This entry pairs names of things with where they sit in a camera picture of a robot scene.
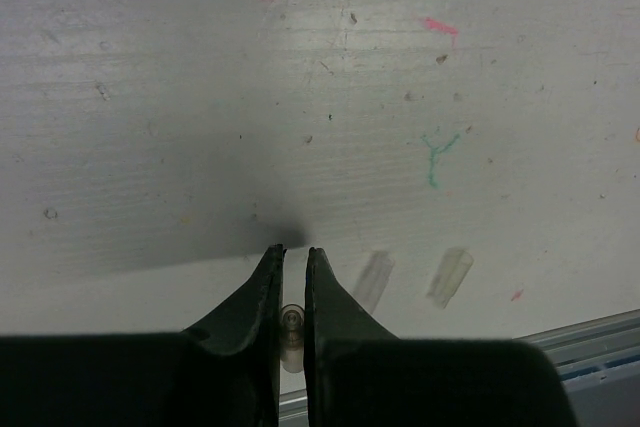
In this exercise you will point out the clear grey pen cap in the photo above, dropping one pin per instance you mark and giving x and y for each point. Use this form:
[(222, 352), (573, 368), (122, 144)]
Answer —
[(292, 329)]

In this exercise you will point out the aluminium front rail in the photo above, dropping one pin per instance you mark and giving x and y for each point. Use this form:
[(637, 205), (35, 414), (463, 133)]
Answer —
[(586, 374)]

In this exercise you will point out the clear yellow pen cap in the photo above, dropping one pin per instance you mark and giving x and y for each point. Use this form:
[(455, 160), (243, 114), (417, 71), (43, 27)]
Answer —
[(373, 280)]

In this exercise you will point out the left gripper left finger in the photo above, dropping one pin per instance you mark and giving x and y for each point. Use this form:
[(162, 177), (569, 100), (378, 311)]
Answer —
[(231, 375)]

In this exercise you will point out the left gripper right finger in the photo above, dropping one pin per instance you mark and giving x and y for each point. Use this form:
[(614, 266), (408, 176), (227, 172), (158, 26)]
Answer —
[(342, 351)]

